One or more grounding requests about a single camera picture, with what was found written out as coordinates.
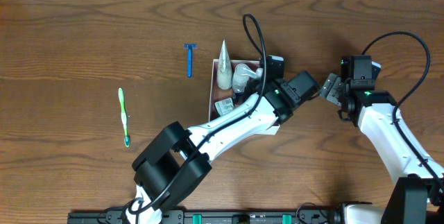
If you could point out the green white soap pack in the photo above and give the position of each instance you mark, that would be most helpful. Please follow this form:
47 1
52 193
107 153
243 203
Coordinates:
224 106

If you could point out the blue disposable razor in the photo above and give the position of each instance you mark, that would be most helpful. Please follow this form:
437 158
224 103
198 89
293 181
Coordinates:
190 47

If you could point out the white cream tube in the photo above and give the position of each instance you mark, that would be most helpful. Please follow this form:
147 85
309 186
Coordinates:
224 70

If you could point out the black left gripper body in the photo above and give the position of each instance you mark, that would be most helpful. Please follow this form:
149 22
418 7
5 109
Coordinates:
252 87

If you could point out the green toothbrush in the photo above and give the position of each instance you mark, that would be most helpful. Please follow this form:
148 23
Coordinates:
124 117

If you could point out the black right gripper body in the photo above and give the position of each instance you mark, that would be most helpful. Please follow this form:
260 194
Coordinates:
333 89

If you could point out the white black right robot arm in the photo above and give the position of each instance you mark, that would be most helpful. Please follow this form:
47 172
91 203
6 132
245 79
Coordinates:
417 196

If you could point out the white cardboard box pink inside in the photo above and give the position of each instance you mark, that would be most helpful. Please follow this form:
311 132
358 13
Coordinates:
217 94

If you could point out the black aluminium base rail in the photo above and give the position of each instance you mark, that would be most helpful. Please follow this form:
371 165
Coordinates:
308 213

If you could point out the clear spray bottle blue liquid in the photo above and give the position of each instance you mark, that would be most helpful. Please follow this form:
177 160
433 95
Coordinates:
242 74

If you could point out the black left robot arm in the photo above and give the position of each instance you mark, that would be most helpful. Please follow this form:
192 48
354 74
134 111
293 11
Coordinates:
177 160

